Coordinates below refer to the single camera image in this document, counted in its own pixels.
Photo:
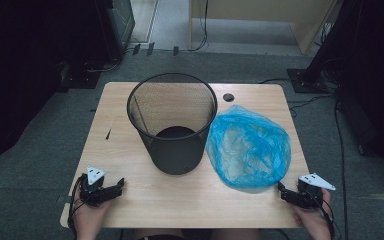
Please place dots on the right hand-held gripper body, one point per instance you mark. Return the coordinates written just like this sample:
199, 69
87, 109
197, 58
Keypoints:
311, 191

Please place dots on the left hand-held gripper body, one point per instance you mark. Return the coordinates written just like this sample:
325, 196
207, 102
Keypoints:
93, 191

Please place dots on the blue plastic bag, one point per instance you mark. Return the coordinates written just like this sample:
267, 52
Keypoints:
246, 146

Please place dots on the black mesh wastebasket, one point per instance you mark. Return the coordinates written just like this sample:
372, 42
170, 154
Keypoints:
176, 153

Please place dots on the person's left hand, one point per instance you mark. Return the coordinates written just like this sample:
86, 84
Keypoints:
90, 218

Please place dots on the person's right hand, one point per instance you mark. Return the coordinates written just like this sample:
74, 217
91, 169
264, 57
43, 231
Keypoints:
313, 221

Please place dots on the small black stick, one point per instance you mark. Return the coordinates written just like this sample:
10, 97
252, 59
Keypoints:
108, 134

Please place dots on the person's right leg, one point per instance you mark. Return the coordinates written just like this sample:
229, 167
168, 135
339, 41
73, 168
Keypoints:
235, 235

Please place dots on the black table grommet hole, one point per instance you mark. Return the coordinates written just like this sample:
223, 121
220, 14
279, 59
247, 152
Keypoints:
228, 97

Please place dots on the black equipment cabinet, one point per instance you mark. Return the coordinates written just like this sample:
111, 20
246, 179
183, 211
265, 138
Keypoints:
116, 23

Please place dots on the light wooden cabinet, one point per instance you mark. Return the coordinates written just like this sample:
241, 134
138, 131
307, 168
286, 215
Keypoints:
263, 10

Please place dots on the black stand base plate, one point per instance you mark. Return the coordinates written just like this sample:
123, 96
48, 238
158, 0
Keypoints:
80, 78
306, 83

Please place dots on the black floor bracket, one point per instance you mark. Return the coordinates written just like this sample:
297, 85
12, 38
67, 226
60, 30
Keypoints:
175, 51
150, 48
136, 49

